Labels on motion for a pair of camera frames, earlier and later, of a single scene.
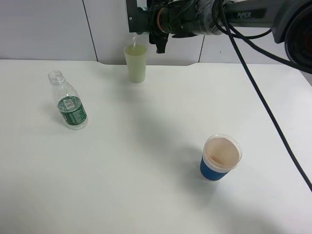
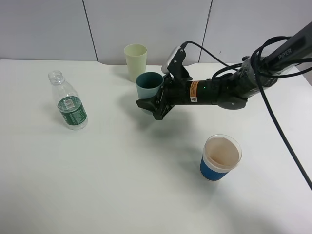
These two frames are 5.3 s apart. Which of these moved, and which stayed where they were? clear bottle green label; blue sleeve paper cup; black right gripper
Moved: black right gripper
Stayed: blue sleeve paper cup; clear bottle green label
